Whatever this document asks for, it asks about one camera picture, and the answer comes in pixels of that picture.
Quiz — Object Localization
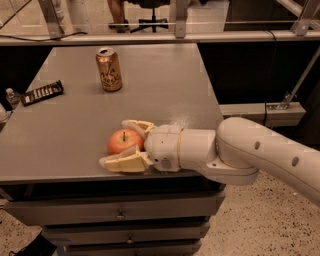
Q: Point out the grey metal frame rail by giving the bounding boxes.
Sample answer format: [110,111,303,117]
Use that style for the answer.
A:
[0,30,320,46]

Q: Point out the grey drawer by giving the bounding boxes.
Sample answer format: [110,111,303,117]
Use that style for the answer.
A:
[43,221,210,245]
[66,239,201,256]
[4,191,225,226]

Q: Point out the person leg in background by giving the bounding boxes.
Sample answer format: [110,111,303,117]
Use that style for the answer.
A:
[107,0,129,33]

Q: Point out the clear plastic water bottle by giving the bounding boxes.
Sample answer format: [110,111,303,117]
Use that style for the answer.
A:
[6,88,21,110]

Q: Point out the red apple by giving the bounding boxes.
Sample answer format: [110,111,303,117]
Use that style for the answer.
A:
[107,129,144,155]

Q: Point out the top grey drawer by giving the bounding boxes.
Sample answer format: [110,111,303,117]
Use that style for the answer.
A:
[4,191,225,226]

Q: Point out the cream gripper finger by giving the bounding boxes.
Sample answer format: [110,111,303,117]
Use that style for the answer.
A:
[121,119,156,140]
[99,146,153,173]

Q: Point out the gold soda can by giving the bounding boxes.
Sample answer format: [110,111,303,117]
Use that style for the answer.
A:
[96,47,122,92]

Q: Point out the grey drawer cabinet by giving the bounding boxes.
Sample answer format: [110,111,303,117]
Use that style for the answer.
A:
[0,43,242,256]

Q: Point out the bottom grey drawer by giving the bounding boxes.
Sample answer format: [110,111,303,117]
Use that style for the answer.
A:
[66,239,201,256]

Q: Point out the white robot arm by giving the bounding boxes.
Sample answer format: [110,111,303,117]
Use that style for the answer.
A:
[99,117,320,206]

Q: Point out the grey metal floor beam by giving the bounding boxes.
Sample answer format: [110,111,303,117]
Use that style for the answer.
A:
[219,102,306,127]

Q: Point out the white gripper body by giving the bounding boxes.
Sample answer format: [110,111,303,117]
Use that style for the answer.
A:
[144,125,182,172]

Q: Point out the middle grey drawer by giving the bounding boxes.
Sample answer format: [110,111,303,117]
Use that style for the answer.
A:
[43,221,210,245]

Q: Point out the black power cable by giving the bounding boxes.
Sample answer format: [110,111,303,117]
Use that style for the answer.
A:
[263,102,270,127]

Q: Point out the black office chair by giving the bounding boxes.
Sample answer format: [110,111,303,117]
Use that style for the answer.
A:
[131,0,170,33]

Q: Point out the black snack bar wrapper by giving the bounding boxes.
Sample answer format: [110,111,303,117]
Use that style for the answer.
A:
[21,80,64,106]

